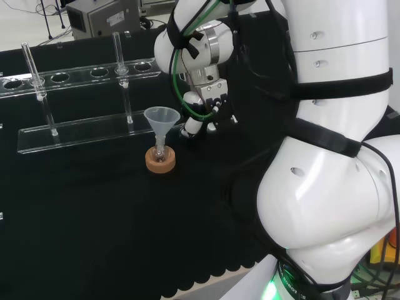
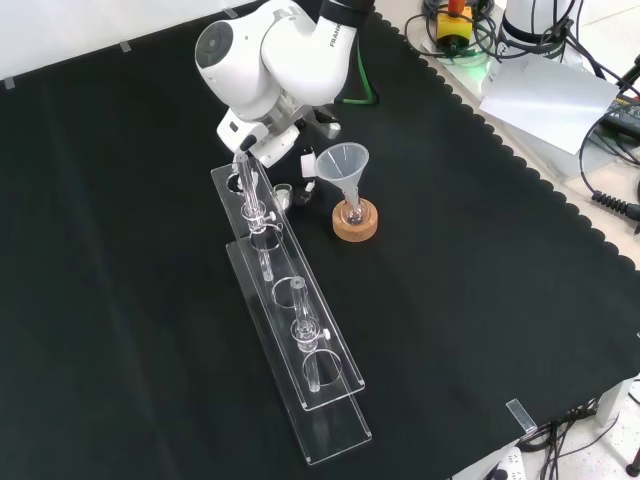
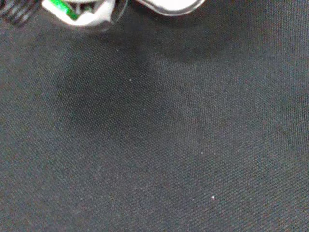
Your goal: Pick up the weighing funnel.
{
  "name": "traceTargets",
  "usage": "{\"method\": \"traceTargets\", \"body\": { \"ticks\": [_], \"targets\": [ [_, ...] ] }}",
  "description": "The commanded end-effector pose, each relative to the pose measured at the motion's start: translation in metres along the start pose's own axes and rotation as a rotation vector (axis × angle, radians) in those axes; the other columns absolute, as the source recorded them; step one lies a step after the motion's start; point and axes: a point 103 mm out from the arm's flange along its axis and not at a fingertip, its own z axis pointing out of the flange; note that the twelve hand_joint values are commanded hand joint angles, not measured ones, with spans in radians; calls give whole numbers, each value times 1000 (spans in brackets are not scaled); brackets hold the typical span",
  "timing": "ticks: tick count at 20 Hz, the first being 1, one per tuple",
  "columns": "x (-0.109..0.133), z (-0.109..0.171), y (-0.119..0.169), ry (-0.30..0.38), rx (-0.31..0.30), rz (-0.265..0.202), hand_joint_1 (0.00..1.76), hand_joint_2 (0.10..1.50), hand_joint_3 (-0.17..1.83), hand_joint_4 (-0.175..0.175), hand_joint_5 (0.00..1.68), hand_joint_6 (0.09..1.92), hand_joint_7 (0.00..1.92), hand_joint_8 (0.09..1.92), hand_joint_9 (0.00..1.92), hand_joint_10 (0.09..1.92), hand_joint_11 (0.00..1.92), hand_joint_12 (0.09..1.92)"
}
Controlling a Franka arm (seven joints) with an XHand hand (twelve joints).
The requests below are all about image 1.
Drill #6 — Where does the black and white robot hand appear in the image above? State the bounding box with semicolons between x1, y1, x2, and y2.
179;77;239;140

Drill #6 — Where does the clear plastic funnel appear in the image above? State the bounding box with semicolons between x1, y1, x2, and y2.
143;106;181;151

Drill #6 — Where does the clear acrylic funnel stand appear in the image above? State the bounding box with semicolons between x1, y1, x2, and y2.
0;32;163;156

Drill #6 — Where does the small round-bottom glass flask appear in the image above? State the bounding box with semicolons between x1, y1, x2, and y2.
149;137;170;164

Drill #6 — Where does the grey metal box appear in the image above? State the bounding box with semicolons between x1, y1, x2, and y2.
65;0;141;41

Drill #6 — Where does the black bench cloth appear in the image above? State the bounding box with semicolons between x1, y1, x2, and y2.
0;11;400;299

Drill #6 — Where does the black tripod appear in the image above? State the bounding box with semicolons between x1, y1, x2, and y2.
39;0;67;41

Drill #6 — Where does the yellow stop button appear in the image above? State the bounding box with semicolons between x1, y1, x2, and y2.
370;227;400;271

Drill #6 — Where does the green cable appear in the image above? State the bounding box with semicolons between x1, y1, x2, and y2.
172;0;235;121

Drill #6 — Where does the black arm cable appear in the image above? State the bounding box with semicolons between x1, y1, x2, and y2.
227;0;301;104

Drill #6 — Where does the cork ring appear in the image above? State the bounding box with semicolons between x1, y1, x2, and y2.
144;145;177;174

